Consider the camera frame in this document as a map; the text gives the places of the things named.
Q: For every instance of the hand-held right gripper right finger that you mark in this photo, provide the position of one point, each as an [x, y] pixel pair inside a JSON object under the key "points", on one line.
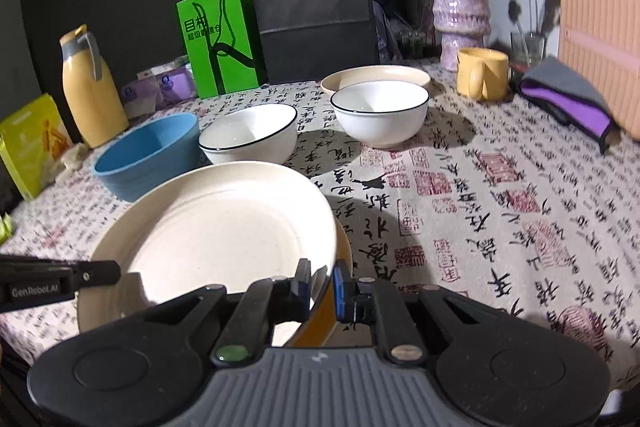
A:
{"points": [[340, 289]]}

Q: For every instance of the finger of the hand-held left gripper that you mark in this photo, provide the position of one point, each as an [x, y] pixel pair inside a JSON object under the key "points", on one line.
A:
{"points": [[97, 273]]}

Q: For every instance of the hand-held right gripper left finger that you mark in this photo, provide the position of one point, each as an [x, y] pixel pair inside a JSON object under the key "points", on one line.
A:
{"points": [[302, 287]]}

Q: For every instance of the cream deep plate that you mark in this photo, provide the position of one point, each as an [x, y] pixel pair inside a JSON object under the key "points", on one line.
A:
{"points": [[210, 232], [350, 79]]}

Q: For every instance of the blue bowl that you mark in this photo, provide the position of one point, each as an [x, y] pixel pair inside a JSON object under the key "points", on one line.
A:
{"points": [[145, 157]]}

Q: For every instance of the white bowl with black rim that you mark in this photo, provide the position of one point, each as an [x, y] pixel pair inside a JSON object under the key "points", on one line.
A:
{"points": [[250, 132], [380, 112]]}

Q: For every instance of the small green wrapper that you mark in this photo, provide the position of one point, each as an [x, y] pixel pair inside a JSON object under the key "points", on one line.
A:
{"points": [[5, 227]]}

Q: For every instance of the yellow snack box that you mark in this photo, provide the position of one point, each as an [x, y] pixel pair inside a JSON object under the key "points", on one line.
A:
{"points": [[30, 147]]}

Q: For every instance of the yellow thermos jug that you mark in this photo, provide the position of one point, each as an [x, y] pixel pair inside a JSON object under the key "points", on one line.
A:
{"points": [[92, 102]]}

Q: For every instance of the purple tissue pack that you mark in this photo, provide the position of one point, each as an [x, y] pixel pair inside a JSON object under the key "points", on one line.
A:
{"points": [[137, 94], [175, 84]]}

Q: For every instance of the calligraphy printed tablecloth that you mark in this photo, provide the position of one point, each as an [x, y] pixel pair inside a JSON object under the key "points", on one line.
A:
{"points": [[500, 187]]}

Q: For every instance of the green paper bag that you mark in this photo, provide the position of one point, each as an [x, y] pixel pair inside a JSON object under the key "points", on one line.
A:
{"points": [[220, 47]]}

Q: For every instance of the yellow mug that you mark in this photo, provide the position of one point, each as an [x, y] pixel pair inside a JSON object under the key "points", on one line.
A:
{"points": [[480, 74]]}

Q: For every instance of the grey and purple pouch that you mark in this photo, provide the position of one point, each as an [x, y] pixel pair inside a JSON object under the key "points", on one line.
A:
{"points": [[565, 94]]}

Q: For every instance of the purple ceramic vase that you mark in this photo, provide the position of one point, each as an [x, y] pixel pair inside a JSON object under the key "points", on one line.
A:
{"points": [[460, 12]]}

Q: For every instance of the clear drinking glass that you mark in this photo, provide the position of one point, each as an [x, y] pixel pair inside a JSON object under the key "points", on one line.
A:
{"points": [[527, 49]]}

